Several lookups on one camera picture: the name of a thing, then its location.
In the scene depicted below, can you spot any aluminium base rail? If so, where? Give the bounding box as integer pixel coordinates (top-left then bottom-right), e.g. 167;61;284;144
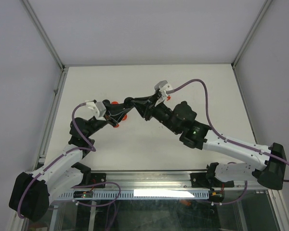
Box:
91;169;206;190

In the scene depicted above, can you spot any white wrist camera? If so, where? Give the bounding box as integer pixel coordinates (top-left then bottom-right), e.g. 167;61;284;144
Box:
154;80;173;98
85;101;106;121

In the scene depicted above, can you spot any left aluminium frame post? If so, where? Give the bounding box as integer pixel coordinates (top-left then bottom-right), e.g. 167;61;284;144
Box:
20;0;66;71

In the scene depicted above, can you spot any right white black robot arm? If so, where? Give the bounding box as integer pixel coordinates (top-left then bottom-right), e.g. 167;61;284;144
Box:
130;94;286;190

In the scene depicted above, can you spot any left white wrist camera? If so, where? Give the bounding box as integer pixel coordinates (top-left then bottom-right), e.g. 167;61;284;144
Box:
85;101;106;121

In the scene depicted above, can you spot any black earbud charging case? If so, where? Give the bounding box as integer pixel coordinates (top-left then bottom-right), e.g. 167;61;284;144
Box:
124;97;133;108

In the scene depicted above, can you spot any white slotted cable duct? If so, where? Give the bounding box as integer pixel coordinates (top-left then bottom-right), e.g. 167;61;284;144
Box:
57;189;209;200

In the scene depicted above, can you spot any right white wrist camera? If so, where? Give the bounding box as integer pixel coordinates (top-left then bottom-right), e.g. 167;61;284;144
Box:
154;80;173;98

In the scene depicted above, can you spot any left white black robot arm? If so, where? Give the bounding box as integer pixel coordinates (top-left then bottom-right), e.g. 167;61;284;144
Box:
9;97;133;221

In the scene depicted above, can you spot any right aluminium frame post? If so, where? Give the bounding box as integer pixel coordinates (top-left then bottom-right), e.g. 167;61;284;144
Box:
231;0;274;69

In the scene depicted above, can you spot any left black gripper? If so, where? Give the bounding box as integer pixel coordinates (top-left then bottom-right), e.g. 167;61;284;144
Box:
85;102;131;138

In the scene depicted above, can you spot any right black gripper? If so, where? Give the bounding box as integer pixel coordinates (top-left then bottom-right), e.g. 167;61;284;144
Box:
131;92;180;135

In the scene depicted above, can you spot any aluminium frame post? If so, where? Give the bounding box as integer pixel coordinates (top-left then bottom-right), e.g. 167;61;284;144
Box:
20;0;66;71
231;0;274;69

